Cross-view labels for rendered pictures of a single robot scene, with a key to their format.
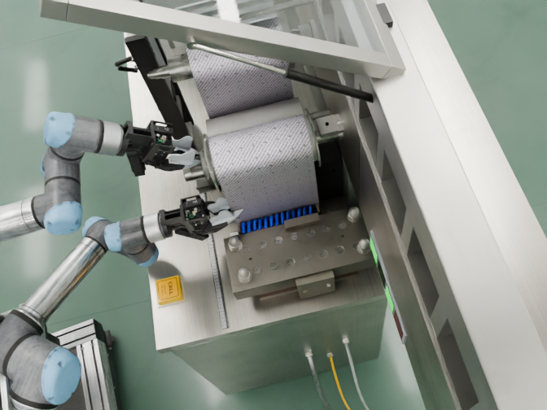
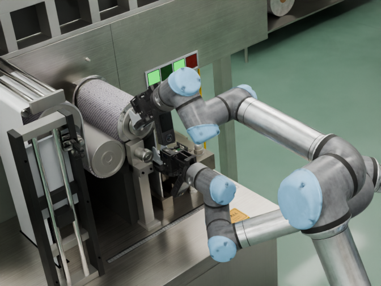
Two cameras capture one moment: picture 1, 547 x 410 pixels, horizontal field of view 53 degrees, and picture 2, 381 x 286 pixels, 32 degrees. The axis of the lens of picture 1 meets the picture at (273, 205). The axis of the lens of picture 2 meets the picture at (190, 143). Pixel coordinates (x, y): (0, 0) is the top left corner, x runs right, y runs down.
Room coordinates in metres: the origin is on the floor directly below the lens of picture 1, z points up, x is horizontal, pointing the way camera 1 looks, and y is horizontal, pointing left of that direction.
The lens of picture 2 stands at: (1.76, 1.56, 2.20)
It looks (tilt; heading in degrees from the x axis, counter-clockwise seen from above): 31 degrees down; 231
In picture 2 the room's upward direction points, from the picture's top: 6 degrees counter-clockwise
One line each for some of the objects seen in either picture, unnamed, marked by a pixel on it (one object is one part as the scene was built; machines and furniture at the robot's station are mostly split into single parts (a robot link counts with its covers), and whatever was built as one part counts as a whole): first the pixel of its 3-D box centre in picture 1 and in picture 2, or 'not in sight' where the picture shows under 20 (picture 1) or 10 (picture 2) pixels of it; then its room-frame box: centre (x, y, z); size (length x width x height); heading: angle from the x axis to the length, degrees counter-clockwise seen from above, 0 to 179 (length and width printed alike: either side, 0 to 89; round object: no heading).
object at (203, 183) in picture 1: (212, 193); (144, 185); (0.82, 0.16, 1.05); 0.06 x 0.05 x 0.31; 88
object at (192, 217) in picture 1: (185, 218); (180, 163); (0.72, 0.23, 1.12); 0.12 x 0.08 x 0.09; 88
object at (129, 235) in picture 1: (128, 234); (215, 187); (0.73, 0.39, 1.11); 0.11 x 0.08 x 0.09; 88
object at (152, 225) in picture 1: (156, 225); (197, 176); (0.73, 0.31, 1.11); 0.08 x 0.05 x 0.08; 178
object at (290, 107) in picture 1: (257, 130); (86, 143); (0.90, -0.01, 1.17); 0.26 x 0.12 x 0.12; 88
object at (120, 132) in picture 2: (212, 163); (137, 122); (0.78, 0.12, 1.25); 0.15 x 0.01 x 0.15; 178
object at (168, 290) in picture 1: (168, 290); (234, 219); (0.63, 0.35, 0.91); 0.07 x 0.07 x 0.02; 88
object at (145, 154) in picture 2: (188, 173); (146, 155); (0.82, 0.19, 1.18); 0.04 x 0.02 x 0.04; 178
